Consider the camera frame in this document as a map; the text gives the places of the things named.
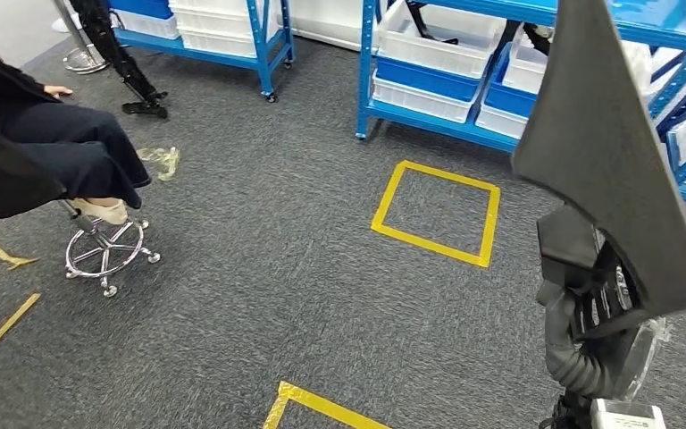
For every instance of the person's hand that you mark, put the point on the person's hand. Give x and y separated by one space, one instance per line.
59 91

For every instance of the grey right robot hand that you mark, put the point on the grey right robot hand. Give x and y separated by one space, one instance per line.
562 355

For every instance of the black plastic panel part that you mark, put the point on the black plastic panel part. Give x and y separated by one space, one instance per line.
603 148

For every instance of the person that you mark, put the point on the person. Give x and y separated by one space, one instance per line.
53 148

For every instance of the black folded stand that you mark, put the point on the black folded stand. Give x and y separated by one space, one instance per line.
124 65

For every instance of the white plastic crate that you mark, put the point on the white plastic crate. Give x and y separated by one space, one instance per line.
148 26
420 100
500 121
523 71
437 56

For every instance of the crumpled clear tape scrap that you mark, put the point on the crumpled clear tape scrap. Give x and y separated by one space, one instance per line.
162 161

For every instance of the chrome stool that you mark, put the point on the chrome stool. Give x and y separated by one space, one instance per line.
104 253

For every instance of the torn yellow floor tape square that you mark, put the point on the torn yellow floor tape square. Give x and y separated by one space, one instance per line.
5 331

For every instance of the chrome stanchion post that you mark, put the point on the chrome stanchion post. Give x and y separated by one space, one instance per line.
85 59

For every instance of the black plastic bracket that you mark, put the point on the black plastic bracket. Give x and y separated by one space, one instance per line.
423 26
535 38

